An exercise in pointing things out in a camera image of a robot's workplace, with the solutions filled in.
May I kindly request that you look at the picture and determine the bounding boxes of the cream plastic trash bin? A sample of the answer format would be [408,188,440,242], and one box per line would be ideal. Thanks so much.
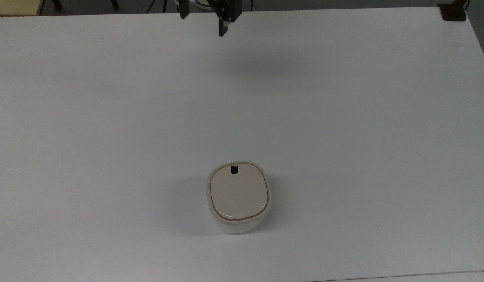
[206,159,273,235]

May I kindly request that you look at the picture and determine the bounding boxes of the beige trash bin lid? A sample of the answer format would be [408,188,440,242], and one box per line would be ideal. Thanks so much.
[209,163,270,220]

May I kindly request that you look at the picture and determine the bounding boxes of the light wooden furniture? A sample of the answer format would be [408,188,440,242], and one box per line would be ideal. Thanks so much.
[0,0,45,17]

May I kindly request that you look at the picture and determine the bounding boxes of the black table clamp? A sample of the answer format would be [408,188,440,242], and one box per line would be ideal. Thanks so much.
[438,0,472,22]

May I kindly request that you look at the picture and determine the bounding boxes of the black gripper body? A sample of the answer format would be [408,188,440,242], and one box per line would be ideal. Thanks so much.
[209,0,243,23]

